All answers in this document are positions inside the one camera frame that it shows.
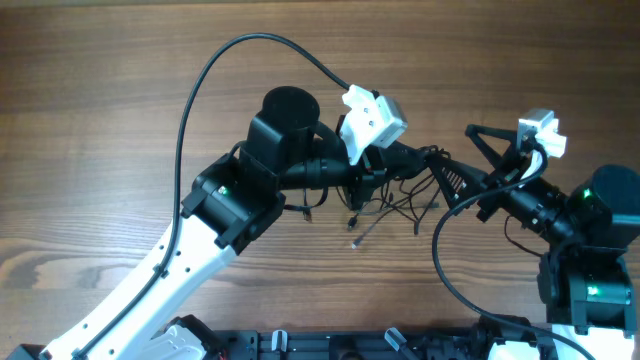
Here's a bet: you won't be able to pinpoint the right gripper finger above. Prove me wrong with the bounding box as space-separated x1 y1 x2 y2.
427 155 488 208
464 123 523 171

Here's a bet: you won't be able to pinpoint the black USB cables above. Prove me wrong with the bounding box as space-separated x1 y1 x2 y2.
289 144 451 250

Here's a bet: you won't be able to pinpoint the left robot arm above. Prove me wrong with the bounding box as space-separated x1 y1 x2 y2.
12 86 429 359

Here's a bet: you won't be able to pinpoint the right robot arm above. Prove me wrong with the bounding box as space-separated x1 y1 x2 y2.
425 124 639 359

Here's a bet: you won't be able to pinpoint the right camera black cable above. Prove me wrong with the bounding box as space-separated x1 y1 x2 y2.
431 144 596 360

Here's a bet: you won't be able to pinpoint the camera black cable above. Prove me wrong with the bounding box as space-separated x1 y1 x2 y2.
431 144 596 360
69 32 351 360

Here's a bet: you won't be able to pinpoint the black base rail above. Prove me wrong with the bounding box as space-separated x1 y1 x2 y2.
139 327 551 360

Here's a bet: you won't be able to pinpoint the left camera black cable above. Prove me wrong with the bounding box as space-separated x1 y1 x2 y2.
69 32 351 360

